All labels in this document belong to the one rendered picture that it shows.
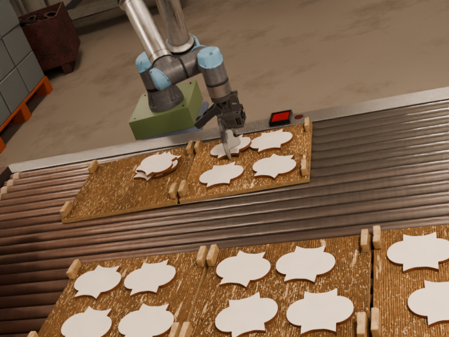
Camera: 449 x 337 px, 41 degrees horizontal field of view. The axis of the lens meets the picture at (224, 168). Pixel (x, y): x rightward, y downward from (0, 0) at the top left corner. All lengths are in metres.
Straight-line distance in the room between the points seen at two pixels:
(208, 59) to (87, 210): 0.64
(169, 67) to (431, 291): 1.09
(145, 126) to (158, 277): 1.05
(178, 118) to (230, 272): 1.09
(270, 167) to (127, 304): 0.62
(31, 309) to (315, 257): 0.79
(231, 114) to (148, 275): 0.62
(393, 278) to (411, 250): 0.09
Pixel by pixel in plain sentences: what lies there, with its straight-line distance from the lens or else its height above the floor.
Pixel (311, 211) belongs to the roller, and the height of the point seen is 0.92.
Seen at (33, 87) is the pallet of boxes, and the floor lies 0.19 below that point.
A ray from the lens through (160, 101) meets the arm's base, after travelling 2.47.
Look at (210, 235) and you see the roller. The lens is 1.70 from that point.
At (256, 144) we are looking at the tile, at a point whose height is 0.95.
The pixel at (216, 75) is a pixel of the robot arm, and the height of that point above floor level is 1.22.
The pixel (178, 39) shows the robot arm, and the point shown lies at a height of 1.22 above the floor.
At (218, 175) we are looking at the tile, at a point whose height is 0.95.
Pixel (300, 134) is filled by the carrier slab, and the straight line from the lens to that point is 2.02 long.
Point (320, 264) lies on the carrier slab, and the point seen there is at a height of 0.95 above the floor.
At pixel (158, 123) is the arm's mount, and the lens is 2.49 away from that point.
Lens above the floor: 1.87
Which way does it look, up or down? 29 degrees down
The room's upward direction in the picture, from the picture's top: 19 degrees counter-clockwise
